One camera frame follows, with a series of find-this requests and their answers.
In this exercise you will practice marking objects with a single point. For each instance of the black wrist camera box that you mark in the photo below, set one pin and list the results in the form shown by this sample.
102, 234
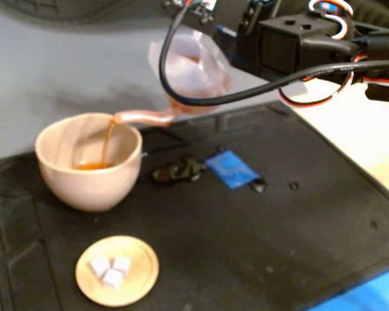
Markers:
194, 13

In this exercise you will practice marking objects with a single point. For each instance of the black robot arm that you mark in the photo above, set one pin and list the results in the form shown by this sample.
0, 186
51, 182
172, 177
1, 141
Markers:
382, 42

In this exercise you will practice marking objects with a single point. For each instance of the small white scrap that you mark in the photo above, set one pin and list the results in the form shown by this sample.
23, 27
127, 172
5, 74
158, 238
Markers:
178, 171

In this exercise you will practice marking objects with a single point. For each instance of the white sugar cube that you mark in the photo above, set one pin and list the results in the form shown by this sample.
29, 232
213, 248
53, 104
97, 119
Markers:
99, 266
113, 279
121, 264

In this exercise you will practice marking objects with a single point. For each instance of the blue tape patch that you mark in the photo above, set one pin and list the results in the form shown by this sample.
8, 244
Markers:
231, 168

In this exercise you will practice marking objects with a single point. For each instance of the blue sheet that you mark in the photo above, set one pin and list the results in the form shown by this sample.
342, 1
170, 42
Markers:
382, 291

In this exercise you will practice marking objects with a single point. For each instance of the round wooden plate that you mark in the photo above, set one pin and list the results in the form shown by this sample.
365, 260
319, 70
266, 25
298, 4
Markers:
139, 259

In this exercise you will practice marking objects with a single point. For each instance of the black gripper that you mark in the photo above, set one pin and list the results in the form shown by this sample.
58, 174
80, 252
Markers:
234, 42

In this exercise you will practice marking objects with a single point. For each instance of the black work mat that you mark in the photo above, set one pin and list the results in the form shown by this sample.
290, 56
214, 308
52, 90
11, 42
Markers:
214, 243

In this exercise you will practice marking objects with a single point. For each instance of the beige ceramic cup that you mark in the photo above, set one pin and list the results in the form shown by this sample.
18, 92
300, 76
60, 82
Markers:
90, 191

